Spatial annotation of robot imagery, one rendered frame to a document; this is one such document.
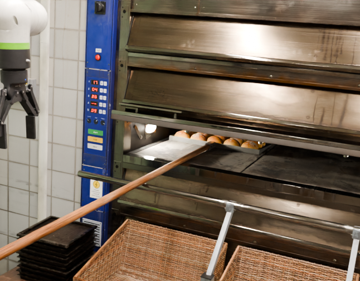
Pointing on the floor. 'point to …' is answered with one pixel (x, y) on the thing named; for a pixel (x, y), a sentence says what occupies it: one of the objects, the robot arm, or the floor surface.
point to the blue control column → (93, 41)
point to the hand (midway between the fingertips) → (16, 139)
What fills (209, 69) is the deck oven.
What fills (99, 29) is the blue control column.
